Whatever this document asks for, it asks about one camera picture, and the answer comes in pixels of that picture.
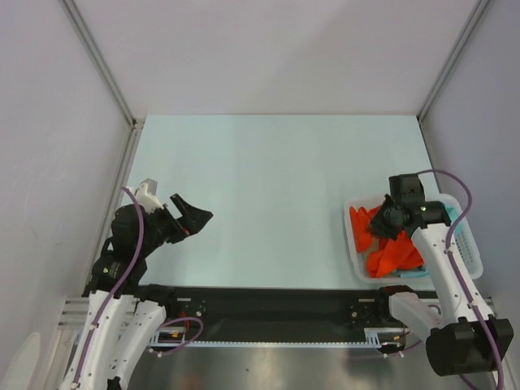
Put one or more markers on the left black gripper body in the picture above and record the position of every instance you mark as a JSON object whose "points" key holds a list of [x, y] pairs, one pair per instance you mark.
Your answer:
{"points": [[162, 227]]}

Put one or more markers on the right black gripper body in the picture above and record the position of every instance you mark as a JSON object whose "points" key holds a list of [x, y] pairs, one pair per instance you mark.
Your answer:
{"points": [[387, 211]]}

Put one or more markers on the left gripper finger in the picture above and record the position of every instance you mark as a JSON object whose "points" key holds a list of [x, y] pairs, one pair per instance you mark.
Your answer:
{"points": [[194, 220], [186, 211]]}

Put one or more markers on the orange t-shirt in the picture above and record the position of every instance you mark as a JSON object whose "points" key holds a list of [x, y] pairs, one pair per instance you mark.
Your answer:
{"points": [[383, 255]]}

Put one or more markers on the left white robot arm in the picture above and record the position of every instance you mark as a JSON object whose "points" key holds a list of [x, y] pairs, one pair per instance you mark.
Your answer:
{"points": [[107, 354]]}

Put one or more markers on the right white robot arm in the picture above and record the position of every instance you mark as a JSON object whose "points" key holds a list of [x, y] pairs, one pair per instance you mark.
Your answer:
{"points": [[465, 337]]}

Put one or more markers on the teal t-shirt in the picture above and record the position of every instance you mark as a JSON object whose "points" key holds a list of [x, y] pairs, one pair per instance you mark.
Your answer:
{"points": [[421, 271]]}

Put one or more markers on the white plastic basket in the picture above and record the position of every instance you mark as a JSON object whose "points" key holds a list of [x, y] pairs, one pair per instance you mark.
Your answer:
{"points": [[462, 235]]}

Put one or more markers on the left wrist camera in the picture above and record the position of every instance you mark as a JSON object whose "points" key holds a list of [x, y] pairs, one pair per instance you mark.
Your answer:
{"points": [[145, 194]]}

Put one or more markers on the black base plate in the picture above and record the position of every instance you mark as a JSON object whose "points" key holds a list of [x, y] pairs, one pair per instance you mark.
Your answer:
{"points": [[285, 316]]}

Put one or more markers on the left aluminium frame post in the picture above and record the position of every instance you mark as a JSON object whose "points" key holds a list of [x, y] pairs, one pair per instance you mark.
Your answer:
{"points": [[82, 30]]}

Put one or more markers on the aluminium frame post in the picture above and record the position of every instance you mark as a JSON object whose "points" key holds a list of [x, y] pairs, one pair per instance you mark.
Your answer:
{"points": [[82, 30], [463, 39]]}

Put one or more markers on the white slotted cable duct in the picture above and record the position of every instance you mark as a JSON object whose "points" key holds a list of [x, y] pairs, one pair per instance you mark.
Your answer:
{"points": [[372, 338]]}

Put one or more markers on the right aluminium frame post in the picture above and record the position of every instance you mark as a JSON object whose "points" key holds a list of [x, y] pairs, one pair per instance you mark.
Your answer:
{"points": [[463, 39]]}

